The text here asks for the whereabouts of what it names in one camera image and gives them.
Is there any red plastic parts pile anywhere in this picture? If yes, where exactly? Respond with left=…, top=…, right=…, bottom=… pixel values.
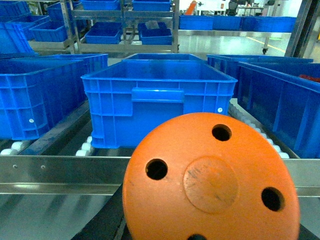
left=299, top=74, right=320, bottom=83

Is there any blue plastic bin left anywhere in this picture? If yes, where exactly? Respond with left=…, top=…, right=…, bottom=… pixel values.
left=0, top=54, right=108, bottom=141

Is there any blue plastic bin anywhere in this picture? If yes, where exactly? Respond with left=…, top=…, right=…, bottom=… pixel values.
left=125, top=53, right=204, bottom=62
left=0, top=54, right=108, bottom=141
left=82, top=59, right=237, bottom=149

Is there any blue plastic bin behind centre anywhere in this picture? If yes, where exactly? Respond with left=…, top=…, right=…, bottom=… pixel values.
left=125, top=53, right=204, bottom=62

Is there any orange cylindrical cap 4680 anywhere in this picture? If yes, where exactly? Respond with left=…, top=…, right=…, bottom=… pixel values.
left=122, top=112, right=300, bottom=240

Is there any background steel rack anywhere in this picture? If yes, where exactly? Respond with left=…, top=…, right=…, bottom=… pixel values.
left=30, top=0, right=179, bottom=54

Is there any blue bin with red parts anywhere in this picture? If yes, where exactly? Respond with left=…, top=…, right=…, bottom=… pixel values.
left=237, top=62, right=320, bottom=159

